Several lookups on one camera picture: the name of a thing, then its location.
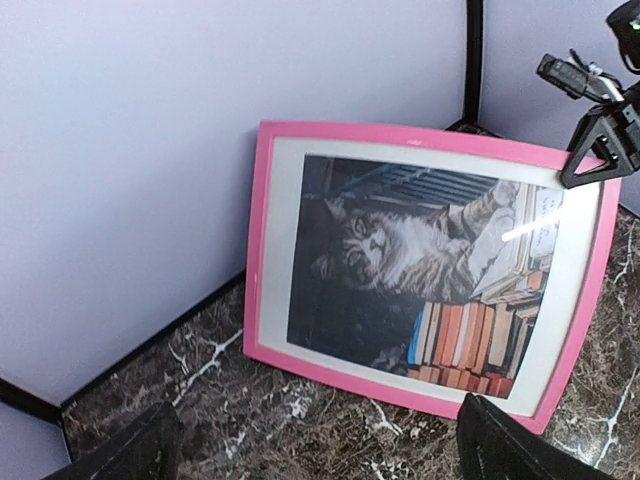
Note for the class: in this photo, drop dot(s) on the left black corner post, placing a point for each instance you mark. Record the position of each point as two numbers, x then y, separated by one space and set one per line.
30 404

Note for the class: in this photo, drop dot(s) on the black corner post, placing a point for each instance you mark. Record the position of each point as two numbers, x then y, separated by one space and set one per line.
469 122
30 404

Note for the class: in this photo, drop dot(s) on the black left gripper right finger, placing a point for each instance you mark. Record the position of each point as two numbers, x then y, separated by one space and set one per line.
492 445

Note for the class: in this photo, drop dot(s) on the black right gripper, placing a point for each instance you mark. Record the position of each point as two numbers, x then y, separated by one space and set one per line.
611 132

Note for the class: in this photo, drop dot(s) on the right black corner post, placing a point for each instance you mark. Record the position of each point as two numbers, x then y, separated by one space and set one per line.
469 122

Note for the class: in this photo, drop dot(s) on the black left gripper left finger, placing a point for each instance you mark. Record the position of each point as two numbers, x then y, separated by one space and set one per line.
148 448

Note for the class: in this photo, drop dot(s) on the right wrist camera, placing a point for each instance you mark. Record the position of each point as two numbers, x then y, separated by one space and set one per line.
578 79

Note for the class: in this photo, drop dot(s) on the cat and books photo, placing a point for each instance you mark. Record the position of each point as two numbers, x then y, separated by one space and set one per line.
410 270

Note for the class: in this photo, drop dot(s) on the white photo mat board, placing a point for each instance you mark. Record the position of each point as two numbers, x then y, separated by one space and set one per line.
437 273

